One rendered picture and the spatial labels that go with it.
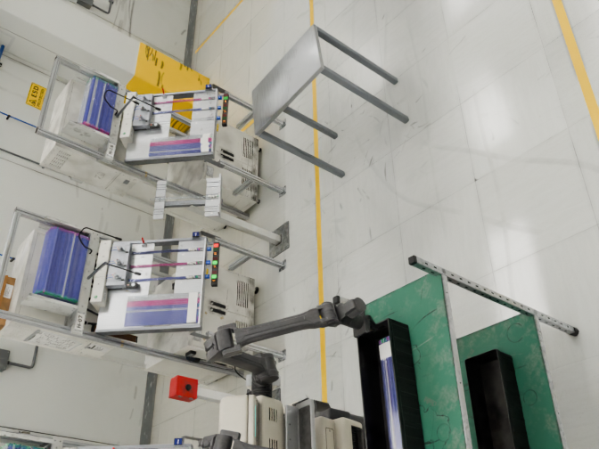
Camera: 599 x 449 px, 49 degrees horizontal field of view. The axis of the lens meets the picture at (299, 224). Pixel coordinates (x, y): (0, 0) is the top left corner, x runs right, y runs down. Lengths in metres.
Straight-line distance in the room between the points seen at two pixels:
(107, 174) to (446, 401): 3.81
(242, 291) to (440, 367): 2.94
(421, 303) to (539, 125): 1.60
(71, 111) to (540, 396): 4.11
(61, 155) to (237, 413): 3.29
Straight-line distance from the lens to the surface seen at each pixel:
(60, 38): 7.19
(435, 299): 2.52
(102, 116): 5.43
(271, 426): 2.75
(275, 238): 5.22
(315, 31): 4.46
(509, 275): 3.57
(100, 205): 6.89
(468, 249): 3.79
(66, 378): 6.10
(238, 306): 5.08
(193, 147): 5.25
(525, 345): 2.98
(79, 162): 5.47
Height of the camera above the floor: 2.76
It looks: 33 degrees down
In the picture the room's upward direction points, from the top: 67 degrees counter-clockwise
